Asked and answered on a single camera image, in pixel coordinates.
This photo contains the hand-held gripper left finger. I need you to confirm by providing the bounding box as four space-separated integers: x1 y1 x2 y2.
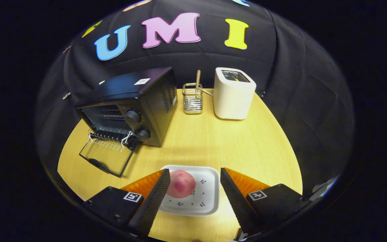
83 169 171 237

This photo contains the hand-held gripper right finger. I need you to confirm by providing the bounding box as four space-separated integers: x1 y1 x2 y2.
220 167 311 241

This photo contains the white rectangular plate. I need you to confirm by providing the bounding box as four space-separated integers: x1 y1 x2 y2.
159 165 220 216

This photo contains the round pink food slice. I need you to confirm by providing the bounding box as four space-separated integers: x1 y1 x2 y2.
166 170 196 198

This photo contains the black toaster oven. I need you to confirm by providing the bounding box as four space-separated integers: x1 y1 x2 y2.
75 67 178 178

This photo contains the white pop-up toaster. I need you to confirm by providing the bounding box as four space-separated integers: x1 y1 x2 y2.
213 67 257 120

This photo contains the black backdrop cloth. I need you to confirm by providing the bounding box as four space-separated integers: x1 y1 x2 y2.
36 0 355 202

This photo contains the metal wire utensil holder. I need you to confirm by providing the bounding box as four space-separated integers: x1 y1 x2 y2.
182 83 204 115

